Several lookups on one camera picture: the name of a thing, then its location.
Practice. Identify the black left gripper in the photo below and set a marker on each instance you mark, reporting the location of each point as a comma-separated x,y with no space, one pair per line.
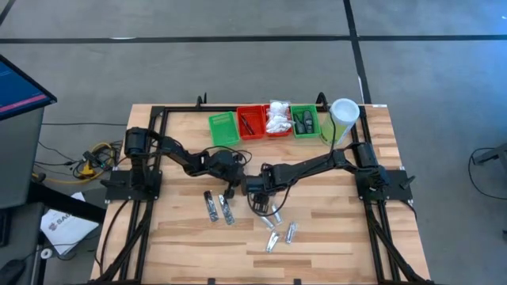
226,164

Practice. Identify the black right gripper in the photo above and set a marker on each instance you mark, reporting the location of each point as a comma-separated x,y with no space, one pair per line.
253,185

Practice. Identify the bagged silver nail clipper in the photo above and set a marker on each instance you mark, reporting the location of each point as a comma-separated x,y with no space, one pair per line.
276,214
267,222
291,232
272,242

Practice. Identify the green plastic basket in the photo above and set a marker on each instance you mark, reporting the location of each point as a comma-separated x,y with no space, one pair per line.
297,107
223,128

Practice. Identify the bagged white cotton kit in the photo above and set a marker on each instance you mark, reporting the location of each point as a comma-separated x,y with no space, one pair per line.
279,107
279,123

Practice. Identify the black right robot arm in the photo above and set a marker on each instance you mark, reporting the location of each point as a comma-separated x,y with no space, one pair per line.
317,162

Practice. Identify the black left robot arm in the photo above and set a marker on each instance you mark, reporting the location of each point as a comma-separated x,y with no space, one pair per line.
178,152

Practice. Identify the red plastic basket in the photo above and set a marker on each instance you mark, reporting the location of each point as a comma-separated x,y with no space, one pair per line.
281,135
259,122

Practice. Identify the green wipes canister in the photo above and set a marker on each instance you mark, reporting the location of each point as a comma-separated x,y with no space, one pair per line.
344,115

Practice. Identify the black power adapter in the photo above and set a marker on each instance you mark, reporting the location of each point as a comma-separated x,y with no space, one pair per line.
93,158

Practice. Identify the black desk beam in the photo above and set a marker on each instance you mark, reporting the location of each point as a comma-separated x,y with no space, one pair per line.
71,206

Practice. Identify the white paper sheet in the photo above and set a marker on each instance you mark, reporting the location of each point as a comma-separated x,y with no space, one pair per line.
65,233

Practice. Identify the white round object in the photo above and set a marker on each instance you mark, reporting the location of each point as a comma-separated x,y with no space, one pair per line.
46,253

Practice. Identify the grey cart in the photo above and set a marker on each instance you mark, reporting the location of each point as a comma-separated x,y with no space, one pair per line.
20,158

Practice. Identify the black computer mouse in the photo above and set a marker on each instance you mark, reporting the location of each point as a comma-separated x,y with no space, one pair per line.
12,273

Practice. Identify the blue screen monitor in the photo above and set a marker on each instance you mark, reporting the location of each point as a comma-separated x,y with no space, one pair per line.
20,87

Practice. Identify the grey stand leg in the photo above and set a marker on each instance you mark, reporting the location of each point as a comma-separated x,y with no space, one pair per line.
491,155

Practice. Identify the black aluminium table frame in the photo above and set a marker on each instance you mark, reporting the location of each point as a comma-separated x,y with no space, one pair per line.
178,107

